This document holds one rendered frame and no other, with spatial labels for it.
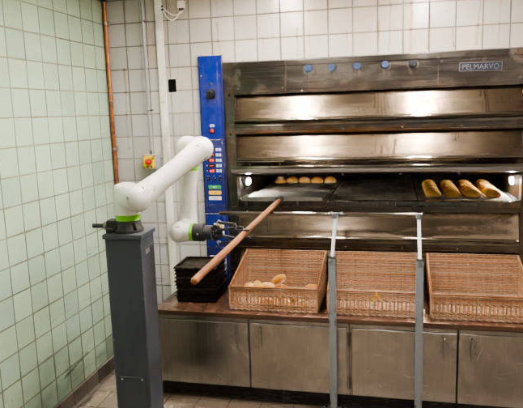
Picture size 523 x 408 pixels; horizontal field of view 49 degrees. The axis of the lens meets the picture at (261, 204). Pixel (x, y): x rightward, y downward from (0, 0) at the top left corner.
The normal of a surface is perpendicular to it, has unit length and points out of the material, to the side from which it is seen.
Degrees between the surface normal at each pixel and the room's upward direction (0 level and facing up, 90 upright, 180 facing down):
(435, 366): 90
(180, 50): 90
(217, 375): 90
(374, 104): 70
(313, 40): 90
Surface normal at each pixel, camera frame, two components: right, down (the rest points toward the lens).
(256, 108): -0.21, -0.20
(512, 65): -0.22, 0.16
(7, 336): 0.97, 0.00
